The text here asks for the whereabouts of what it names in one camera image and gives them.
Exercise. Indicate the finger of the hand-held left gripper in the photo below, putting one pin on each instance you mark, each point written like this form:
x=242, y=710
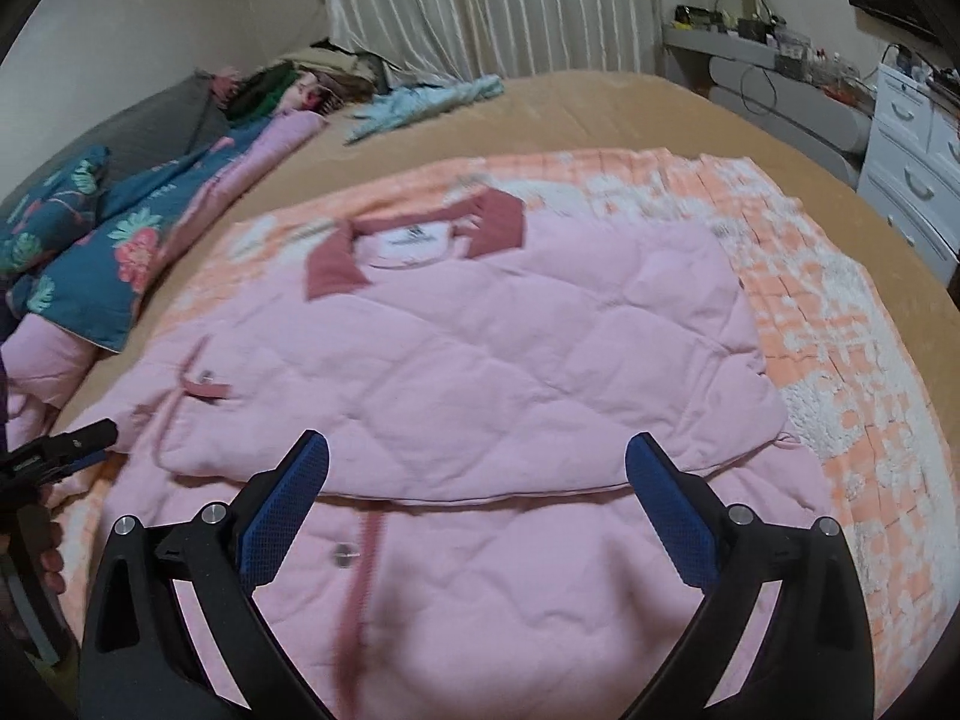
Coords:
x=81, y=463
x=84, y=436

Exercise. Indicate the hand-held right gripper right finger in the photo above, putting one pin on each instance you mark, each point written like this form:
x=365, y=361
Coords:
x=667, y=517

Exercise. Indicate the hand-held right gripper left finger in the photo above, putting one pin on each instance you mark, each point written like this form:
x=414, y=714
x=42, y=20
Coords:
x=285, y=517

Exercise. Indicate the pink quilted blanket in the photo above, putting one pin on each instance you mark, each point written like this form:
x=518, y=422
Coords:
x=450, y=360

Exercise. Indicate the pile of clothes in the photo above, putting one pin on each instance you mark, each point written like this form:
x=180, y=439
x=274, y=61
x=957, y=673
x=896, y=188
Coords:
x=300, y=79

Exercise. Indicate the person's left hand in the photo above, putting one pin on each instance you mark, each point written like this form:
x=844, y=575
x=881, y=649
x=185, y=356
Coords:
x=51, y=559

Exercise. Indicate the pink pillow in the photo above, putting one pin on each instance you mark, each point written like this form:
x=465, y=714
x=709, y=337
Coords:
x=45, y=367

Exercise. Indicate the blue floral quilt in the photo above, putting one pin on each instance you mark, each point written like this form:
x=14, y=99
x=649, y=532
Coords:
x=127, y=240

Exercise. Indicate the blue floral pillow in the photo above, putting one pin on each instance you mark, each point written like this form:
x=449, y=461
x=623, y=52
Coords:
x=45, y=199

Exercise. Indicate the orange white checked blanket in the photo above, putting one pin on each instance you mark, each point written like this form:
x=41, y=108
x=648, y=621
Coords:
x=825, y=315

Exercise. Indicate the grey pillow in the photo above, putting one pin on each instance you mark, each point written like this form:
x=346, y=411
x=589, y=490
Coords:
x=150, y=120

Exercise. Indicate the grey shelf unit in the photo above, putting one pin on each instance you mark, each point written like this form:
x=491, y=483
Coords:
x=795, y=112

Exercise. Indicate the white drawer cabinet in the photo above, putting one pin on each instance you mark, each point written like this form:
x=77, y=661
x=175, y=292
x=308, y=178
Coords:
x=907, y=165

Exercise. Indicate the light blue cloth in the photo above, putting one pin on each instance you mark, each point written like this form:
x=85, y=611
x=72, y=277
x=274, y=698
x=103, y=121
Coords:
x=420, y=105

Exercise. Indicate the group of small bottles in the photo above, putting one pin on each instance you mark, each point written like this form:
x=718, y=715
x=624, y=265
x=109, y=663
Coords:
x=825, y=60

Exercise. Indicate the black yellow box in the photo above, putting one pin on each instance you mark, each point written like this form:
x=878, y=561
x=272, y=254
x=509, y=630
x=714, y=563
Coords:
x=694, y=16

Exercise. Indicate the white striped curtain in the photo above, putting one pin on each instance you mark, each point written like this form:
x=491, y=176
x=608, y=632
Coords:
x=487, y=7

